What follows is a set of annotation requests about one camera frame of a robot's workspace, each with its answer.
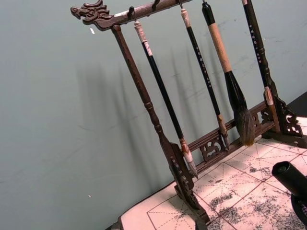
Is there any large tan handled brush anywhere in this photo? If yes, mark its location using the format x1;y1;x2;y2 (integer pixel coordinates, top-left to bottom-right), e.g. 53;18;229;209
201;1;256;147

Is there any white grid calligraphy mat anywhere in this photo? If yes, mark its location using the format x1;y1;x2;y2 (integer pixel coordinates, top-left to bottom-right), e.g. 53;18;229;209
119;124;307;230

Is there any black cylinder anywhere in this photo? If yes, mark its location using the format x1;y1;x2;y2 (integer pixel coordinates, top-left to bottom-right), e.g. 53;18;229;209
272;161;307;199

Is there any dark wooden dragon brush rack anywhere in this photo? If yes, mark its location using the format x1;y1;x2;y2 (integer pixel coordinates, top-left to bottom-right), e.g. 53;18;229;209
70;0;307;230

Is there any black brush with white ferrule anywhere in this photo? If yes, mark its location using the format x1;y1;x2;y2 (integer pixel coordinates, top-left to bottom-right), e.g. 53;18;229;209
241;0;274;107

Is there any black brush with white cap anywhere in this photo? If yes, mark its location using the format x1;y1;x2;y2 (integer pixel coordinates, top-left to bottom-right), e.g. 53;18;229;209
133;20;199;179

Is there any black round textured object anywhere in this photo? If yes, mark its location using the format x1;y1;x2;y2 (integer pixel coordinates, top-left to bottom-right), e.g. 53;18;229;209
290;195;307;230

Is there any thin black brush white cap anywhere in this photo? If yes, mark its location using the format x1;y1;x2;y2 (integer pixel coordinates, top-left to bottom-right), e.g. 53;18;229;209
180;8;230;151

